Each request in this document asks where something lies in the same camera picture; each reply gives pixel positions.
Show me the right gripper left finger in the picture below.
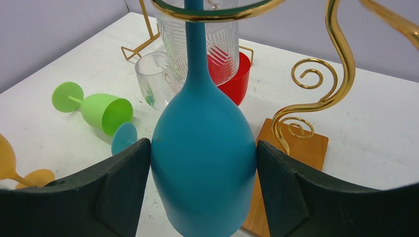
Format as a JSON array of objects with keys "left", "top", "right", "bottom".
[{"left": 0, "top": 138, "right": 151, "bottom": 237}]

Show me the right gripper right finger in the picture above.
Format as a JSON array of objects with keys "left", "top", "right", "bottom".
[{"left": 256, "top": 141, "right": 419, "bottom": 237}]

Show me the gold hook rack wooden base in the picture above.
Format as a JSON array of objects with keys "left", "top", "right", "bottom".
[{"left": 150, "top": 0, "right": 419, "bottom": 237}]

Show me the blue plastic goblet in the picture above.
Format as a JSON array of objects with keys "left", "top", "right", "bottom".
[
  {"left": 111, "top": 122, "right": 137, "bottom": 156},
  {"left": 150, "top": 0, "right": 257, "bottom": 237}
]

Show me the green plastic goblet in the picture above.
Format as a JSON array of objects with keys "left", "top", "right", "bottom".
[{"left": 51, "top": 81, "right": 133, "bottom": 136}]

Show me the clear patterned wine glass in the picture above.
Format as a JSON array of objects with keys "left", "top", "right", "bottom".
[{"left": 155, "top": 10, "right": 239, "bottom": 86}]

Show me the orange plastic goblet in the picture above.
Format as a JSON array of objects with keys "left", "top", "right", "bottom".
[{"left": 0, "top": 134, "right": 56, "bottom": 189}]

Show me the red plastic goblet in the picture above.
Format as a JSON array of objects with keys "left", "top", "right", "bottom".
[{"left": 207, "top": 52, "right": 251, "bottom": 106}]

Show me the clear glass near red goblet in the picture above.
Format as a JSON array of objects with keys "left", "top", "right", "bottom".
[{"left": 135, "top": 52, "right": 183, "bottom": 111}]

